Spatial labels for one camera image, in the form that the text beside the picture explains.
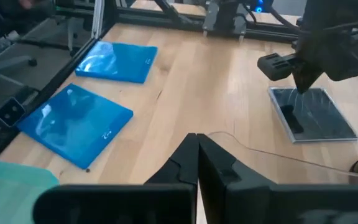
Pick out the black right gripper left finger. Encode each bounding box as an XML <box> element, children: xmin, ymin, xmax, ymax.
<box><xmin>32</xmin><ymin>133</ymin><xmax>198</xmax><ymax>224</ymax></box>

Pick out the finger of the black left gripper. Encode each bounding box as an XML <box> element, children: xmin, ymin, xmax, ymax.
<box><xmin>303</xmin><ymin>70</ymin><xmax>323</xmax><ymax>94</ymax></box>
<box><xmin>292</xmin><ymin>67</ymin><xmax>307</xmax><ymax>94</ymax></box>

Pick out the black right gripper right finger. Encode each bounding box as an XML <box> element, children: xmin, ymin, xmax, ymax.
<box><xmin>197</xmin><ymin>133</ymin><xmax>358</xmax><ymax>224</ymax></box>

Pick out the clear black jewel case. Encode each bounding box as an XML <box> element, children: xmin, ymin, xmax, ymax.
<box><xmin>268</xmin><ymin>86</ymin><xmax>358</xmax><ymax>144</ymax></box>

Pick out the blue disc case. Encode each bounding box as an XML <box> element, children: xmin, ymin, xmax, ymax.
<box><xmin>74</xmin><ymin>40</ymin><xmax>158</xmax><ymax>85</ymax></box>
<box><xmin>16</xmin><ymin>82</ymin><xmax>134</xmax><ymax>170</ymax></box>

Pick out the green translucent plastic bin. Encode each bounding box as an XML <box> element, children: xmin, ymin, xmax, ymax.
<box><xmin>0</xmin><ymin>157</ymin><xmax>60</xmax><ymax>224</ymax></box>

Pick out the person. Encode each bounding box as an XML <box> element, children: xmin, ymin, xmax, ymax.
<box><xmin>0</xmin><ymin>0</ymin><xmax>57</xmax><ymax>24</ymax></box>

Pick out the small black camera box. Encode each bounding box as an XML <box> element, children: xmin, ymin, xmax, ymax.
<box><xmin>0</xmin><ymin>96</ymin><xmax>26</xmax><ymax>128</ymax></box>

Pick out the silver aluminium bracket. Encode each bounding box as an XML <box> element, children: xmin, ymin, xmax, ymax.
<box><xmin>91</xmin><ymin>0</ymin><xmax>105</xmax><ymax>40</ymax></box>

